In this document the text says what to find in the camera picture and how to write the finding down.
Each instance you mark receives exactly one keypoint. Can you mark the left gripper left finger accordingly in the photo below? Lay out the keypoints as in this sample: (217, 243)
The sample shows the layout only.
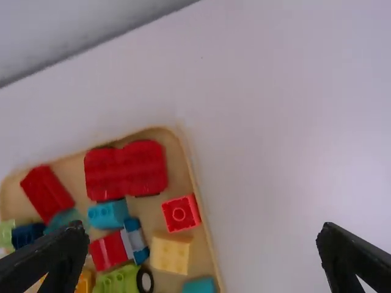
(46, 253)

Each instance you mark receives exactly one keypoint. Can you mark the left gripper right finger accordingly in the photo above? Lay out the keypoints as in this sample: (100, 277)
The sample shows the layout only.
(351, 253)

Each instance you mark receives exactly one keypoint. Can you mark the dark blue toy brick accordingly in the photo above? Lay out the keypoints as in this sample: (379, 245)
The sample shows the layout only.
(27, 234)

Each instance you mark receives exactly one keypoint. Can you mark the teal toy brick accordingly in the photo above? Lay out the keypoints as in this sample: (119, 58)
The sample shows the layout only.
(107, 213)
(200, 285)
(62, 218)

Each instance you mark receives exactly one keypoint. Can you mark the light green toy brick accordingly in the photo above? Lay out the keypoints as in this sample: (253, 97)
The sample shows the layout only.
(6, 232)

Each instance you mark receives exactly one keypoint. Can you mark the orange toy brick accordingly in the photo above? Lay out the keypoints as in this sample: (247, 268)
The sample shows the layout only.
(85, 281)

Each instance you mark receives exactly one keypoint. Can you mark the green wheeled toy base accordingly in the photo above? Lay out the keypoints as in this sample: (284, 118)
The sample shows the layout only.
(119, 279)

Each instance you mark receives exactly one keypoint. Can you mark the blue and white toy brick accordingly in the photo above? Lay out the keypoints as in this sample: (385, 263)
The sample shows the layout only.
(135, 242)

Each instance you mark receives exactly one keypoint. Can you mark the red wheeled toy base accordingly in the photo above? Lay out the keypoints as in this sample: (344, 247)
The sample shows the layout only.
(125, 169)

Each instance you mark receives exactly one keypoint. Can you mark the pale yellow toy brick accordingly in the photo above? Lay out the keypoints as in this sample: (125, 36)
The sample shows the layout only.
(171, 251)

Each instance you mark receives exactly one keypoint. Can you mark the red square toy brick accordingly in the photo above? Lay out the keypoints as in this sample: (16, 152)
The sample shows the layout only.
(181, 213)

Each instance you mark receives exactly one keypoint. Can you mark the tan tray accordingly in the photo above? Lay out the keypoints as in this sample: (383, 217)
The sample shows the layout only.
(183, 171)

